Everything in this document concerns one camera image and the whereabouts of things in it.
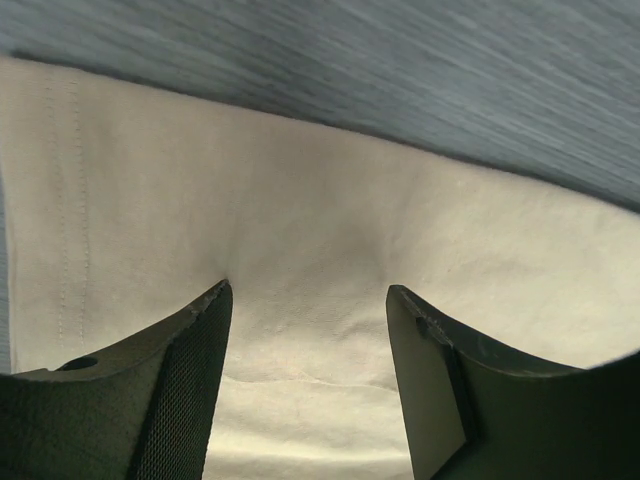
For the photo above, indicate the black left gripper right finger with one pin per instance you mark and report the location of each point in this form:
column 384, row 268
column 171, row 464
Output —
column 476, row 408

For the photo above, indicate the beige t-shirt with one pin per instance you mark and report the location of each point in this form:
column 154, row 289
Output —
column 123, row 203

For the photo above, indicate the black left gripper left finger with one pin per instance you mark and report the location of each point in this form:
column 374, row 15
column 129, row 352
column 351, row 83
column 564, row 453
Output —
column 141, row 408

